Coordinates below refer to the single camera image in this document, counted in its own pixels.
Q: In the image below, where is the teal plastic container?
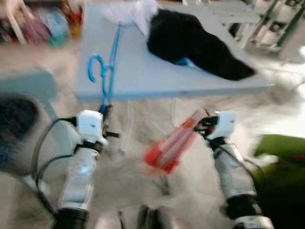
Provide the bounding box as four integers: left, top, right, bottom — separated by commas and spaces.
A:
41, 7, 70, 46

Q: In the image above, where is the robot left leg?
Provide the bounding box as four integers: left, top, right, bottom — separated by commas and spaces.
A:
137, 205, 160, 229

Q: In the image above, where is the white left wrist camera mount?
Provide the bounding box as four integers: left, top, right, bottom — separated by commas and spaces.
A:
76, 110, 108, 148

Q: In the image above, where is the grey laundry basket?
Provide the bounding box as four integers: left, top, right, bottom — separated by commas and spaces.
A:
0, 93, 65, 179

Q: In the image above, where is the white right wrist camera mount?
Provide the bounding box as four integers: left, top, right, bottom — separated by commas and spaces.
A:
210, 111, 239, 144

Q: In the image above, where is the pink garment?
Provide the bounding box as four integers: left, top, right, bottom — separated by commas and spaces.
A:
143, 109, 210, 175

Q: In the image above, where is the blue cloth piece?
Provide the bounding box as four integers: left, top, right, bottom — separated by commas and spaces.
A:
174, 57, 201, 70

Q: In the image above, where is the black fleece garment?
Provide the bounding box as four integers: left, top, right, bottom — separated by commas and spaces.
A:
147, 10, 257, 81

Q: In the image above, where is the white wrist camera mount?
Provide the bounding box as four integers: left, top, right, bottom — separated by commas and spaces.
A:
210, 111, 239, 144
76, 110, 108, 148

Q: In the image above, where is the pink bag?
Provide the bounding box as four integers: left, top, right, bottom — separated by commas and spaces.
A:
21, 17, 46, 43

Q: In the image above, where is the green t-shirt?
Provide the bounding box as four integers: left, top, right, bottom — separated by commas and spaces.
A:
253, 135, 305, 201

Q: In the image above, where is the blue plastic hanger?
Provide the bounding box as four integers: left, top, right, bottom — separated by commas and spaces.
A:
87, 21, 122, 115

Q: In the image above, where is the grey folding table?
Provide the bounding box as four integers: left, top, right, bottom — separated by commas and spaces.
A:
74, 2, 272, 153

